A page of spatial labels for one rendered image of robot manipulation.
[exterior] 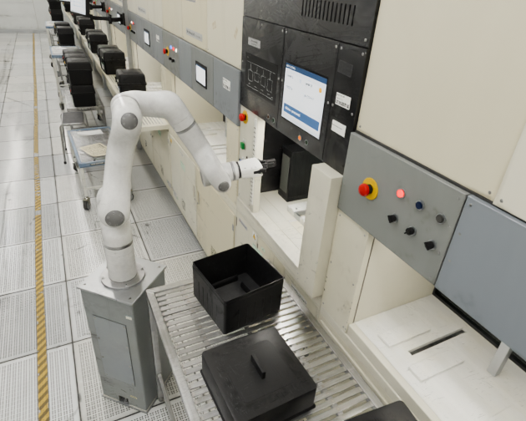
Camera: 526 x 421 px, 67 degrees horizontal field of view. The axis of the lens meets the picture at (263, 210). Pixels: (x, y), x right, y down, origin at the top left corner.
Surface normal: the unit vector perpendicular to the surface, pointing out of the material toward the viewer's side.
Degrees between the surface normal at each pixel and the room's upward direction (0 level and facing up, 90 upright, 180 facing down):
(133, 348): 90
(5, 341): 0
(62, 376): 0
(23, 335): 0
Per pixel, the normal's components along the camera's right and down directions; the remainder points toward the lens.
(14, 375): 0.07, -0.86
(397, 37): -0.89, 0.18
